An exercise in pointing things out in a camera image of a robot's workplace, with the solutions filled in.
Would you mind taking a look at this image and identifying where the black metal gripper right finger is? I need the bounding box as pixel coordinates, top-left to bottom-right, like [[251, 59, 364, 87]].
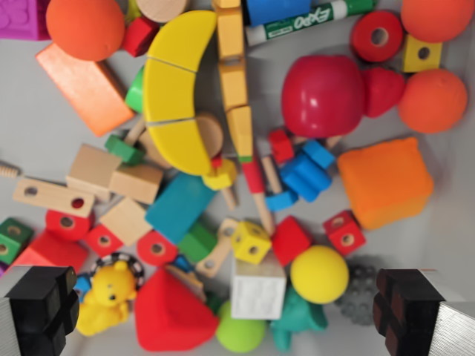
[[372, 267, 475, 356]]

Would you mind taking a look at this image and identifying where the black metal gripper left finger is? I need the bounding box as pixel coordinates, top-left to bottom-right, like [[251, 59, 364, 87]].
[[0, 265, 81, 356]]

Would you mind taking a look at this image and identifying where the green wooden cube with holes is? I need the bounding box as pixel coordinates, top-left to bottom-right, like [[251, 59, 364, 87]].
[[0, 217, 36, 266]]

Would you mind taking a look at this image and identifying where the grey plastic bin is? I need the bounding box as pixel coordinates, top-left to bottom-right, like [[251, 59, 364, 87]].
[[0, 0, 475, 356]]

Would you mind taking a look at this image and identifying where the blue toy piece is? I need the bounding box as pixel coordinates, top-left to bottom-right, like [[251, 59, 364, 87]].
[[75, 273, 94, 303]]

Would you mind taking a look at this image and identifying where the dark grey studded block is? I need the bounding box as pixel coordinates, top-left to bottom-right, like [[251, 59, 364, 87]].
[[333, 255, 380, 327]]

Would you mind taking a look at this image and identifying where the yellow rubber bear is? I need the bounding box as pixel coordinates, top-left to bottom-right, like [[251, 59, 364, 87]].
[[75, 260, 139, 337]]

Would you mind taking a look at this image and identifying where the red wooden cylinder with hole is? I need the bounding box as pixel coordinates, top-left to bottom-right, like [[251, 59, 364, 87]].
[[136, 230, 180, 266], [350, 10, 404, 63], [45, 208, 94, 243]]

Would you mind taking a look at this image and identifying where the red wooden cube with holes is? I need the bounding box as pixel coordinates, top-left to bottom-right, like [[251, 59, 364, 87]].
[[82, 223, 125, 258], [322, 209, 367, 257]]

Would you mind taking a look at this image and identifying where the yellow foam ball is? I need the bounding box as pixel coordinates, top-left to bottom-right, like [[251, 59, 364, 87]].
[[289, 244, 350, 306]]

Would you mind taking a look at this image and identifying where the teal rubber toy figure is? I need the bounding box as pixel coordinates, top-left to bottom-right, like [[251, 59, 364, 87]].
[[269, 287, 330, 352]]

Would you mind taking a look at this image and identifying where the natural wood cube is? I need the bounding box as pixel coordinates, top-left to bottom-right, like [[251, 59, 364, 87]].
[[65, 144, 123, 202], [99, 197, 154, 247]]

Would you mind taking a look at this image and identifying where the orange foam block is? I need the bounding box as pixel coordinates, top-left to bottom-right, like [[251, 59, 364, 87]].
[[336, 137, 435, 231]]

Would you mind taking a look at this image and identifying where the red foam wedge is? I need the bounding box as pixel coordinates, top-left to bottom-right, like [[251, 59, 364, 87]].
[[134, 267, 220, 353]]

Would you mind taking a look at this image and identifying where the plain red wooden cube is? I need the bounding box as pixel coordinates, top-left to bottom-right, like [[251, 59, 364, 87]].
[[270, 215, 313, 268]]

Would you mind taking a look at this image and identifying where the white textured block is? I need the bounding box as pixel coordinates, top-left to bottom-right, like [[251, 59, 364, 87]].
[[229, 258, 288, 321]]

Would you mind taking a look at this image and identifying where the natural wood block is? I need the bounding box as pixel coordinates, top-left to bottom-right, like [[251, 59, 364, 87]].
[[137, 128, 174, 170], [108, 164, 165, 205]]

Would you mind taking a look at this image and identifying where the blue wooden nut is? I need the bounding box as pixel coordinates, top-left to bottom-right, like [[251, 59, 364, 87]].
[[280, 139, 337, 202]]

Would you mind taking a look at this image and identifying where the blue wooden bolt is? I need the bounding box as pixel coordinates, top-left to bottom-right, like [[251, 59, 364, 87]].
[[259, 155, 300, 213]]

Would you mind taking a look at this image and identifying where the lime green ball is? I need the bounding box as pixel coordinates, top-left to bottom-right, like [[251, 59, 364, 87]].
[[215, 300, 268, 353]]

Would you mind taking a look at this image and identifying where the teal blue wooden block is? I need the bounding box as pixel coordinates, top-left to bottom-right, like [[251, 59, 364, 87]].
[[145, 173, 217, 245]]

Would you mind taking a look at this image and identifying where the green wooden block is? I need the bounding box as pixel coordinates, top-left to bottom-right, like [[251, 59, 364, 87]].
[[177, 222, 218, 264]]

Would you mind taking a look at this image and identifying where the yellow wooden cube with holes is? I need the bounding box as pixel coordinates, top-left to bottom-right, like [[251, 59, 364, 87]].
[[401, 34, 444, 73], [230, 220, 273, 266]]

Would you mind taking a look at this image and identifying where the red wooden toy screwdriver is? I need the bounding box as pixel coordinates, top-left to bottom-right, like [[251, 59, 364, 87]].
[[240, 157, 276, 235]]

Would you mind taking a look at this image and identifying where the orange foam ball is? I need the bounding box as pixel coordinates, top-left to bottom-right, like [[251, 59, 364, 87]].
[[45, 0, 126, 62], [398, 69, 469, 135], [400, 0, 475, 44]]

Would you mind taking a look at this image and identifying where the red wooden bolt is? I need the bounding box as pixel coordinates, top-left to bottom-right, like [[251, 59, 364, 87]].
[[268, 128, 297, 165]]

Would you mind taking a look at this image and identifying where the red plastic strawberry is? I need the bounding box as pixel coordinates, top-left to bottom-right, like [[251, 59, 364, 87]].
[[361, 67, 407, 119]]

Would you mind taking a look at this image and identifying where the orange wooden rectangular block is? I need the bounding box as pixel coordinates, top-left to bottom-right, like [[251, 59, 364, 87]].
[[36, 42, 136, 138]]

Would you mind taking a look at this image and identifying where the yellow wooden bolt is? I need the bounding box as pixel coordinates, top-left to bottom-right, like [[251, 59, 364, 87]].
[[201, 158, 239, 211]]

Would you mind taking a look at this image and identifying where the red plastic apple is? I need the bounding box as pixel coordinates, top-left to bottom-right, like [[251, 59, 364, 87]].
[[281, 54, 369, 138]]

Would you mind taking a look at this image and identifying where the green wooden cylinder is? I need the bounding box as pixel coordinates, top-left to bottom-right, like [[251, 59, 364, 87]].
[[124, 66, 146, 114]]

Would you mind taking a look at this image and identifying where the natural wood cylinder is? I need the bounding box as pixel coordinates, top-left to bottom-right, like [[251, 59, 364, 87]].
[[195, 112, 226, 157], [134, 0, 190, 24]]

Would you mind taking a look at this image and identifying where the yellow wooden banana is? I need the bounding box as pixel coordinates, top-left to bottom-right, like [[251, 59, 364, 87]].
[[142, 10, 218, 177]]

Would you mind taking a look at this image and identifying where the yellow segmented wooden bar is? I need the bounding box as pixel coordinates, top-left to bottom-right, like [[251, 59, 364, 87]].
[[212, 0, 255, 162]]

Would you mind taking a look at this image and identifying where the magenta textured block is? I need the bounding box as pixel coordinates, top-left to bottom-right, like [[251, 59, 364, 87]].
[[0, 0, 51, 41]]

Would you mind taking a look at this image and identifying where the small plain red cube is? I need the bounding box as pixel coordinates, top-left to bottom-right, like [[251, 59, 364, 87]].
[[121, 16, 160, 58]]

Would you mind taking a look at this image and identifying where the green Expo marker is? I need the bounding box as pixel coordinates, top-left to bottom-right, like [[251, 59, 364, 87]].
[[244, 0, 376, 47]]

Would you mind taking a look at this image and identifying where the black and white ring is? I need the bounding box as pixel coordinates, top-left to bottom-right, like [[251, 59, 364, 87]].
[[90, 252, 146, 291]]

